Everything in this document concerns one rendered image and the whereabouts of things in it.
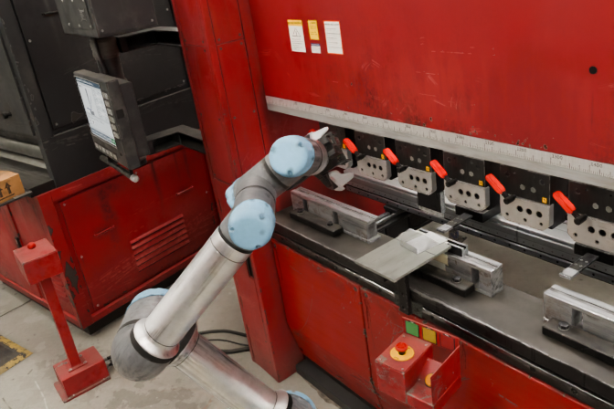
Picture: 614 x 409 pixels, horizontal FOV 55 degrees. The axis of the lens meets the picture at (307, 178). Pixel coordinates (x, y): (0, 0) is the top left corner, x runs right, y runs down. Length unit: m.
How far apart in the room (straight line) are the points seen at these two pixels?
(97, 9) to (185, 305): 1.49
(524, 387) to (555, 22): 1.01
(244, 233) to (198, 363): 0.43
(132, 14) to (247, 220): 1.54
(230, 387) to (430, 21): 1.09
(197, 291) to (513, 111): 0.95
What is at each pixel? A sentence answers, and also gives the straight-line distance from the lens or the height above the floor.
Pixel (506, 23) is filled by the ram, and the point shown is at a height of 1.72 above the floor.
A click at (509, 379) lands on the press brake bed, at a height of 0.72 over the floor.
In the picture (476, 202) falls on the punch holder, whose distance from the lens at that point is 1.80.
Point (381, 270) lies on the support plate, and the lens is 1.87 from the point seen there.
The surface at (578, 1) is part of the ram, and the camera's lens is 1.47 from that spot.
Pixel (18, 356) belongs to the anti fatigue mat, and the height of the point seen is 0.01.
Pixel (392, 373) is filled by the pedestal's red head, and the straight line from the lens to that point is 1.87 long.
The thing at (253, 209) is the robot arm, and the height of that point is 1.59.
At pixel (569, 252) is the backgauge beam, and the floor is 0.95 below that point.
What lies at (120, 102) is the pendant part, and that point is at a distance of 2.37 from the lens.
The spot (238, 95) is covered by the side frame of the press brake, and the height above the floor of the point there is 1.44.
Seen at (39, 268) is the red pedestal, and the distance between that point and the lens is 3.06.
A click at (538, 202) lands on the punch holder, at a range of 1.67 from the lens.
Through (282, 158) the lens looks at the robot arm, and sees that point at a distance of 1.06.
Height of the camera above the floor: 1.98
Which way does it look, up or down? 22 degrees down
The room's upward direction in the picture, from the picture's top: 9 degrees counter-clockwise
